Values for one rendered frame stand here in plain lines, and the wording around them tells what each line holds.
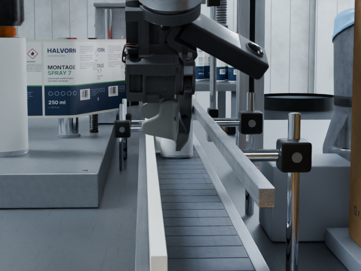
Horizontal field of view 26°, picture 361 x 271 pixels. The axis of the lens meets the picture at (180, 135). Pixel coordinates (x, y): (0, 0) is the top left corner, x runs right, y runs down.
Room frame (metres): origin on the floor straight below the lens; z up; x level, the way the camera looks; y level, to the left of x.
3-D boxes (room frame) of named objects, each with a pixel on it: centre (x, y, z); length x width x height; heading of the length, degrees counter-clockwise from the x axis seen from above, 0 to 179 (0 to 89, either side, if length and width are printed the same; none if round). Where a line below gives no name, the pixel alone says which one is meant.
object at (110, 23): (1.78, 0.13, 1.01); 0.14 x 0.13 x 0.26; 3
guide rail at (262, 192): (1.07, -0.03, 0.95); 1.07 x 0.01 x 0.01; 3
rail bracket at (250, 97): (1.03, -0.07, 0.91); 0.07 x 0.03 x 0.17; 93
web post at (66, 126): (1.49, 0.21, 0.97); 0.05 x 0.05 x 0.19
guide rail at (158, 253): (1.07, 0.04, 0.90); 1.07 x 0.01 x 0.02; 3
